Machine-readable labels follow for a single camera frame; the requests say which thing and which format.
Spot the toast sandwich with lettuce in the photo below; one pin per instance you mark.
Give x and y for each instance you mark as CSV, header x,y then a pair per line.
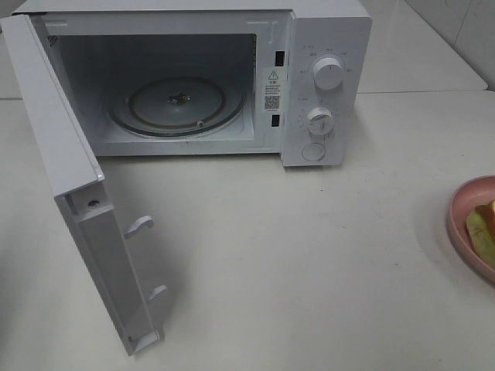
x,y
480,227

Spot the pink round plate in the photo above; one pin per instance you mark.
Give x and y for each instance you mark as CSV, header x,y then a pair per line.
x,y
467,196

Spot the white microwave door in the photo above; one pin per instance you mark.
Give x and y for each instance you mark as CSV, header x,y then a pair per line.
x,y
77,181

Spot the white microwave oven body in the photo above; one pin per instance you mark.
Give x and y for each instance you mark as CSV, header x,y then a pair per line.
x,y
266,47

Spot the white timer knob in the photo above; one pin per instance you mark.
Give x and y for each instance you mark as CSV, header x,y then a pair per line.
x,y
320,121

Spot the glass microwave turntable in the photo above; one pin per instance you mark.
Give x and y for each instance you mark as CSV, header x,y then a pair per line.
x,y
177,106

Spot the white upper power knob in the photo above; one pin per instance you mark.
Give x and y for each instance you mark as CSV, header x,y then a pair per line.
x,y
328,73

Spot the round white door button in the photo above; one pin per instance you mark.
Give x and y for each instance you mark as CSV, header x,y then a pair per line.
x,y
313,152

